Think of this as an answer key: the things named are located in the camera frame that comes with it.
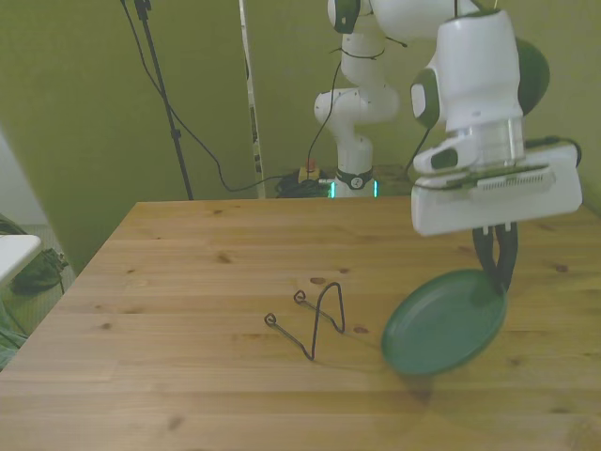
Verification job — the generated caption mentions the yellow emergency stop button box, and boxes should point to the yellow emergency stop button box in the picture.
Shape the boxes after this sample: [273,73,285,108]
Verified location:
[298,159,321,184]

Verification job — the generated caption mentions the green round plate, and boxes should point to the green round plate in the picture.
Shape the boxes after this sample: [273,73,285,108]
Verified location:
[379,268,510,378]

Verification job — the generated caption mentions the black cable bundle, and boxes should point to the black cable bundle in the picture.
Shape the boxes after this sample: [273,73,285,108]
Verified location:
[273,174,331,199]

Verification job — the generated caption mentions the dark green bag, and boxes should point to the dark green bag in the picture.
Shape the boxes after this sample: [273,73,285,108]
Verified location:
[10,248,70,296]

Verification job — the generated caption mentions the white partition edge strip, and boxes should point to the white partition edge strip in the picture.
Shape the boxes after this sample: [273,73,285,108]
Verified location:
[238,0,266,200]

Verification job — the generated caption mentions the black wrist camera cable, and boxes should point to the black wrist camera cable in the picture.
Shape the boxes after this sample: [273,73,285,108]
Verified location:
[404,125,584,176]

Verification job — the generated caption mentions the wrist camera with circuit board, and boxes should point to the wrist camera with circuit board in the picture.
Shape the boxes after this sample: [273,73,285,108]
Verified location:
[414,163,558,206]

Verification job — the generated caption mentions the long black cable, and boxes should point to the long black cable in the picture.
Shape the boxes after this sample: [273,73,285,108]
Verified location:
[119,0,301,194]

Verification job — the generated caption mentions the black wire plate stand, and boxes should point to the black wire plate stand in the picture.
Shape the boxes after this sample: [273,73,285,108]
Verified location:
[264,281,348,362]

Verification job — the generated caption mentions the white side table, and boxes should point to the white side table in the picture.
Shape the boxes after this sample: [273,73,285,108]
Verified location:
[0,234,43,286]

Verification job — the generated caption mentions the black camera stand pole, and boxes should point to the black camera stand pole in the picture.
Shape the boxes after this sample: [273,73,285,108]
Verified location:
[133,0,195,201]

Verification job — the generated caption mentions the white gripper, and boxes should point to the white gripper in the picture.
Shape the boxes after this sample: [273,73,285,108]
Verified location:
[410,143,584,293]

